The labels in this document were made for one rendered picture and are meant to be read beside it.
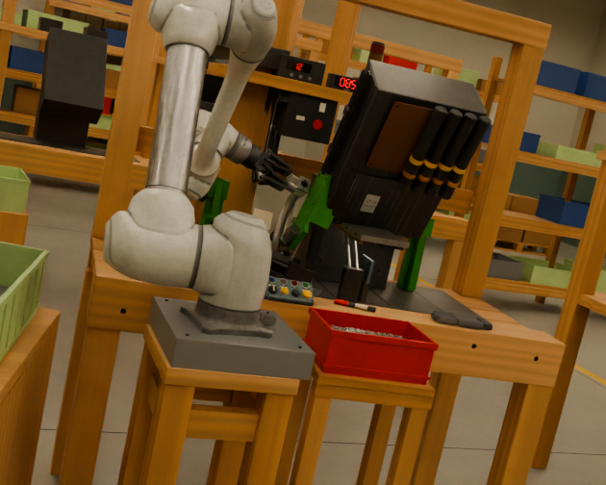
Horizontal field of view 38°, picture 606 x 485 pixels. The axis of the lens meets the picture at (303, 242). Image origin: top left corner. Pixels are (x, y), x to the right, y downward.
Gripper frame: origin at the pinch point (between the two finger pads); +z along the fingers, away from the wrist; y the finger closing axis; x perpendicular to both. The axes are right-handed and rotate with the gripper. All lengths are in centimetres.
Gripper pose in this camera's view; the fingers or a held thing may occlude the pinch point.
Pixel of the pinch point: (296, 186)
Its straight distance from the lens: 287.1
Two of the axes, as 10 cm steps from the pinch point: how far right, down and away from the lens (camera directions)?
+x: -5.8, 4.3, 6.9
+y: 1.8, -7.6, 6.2
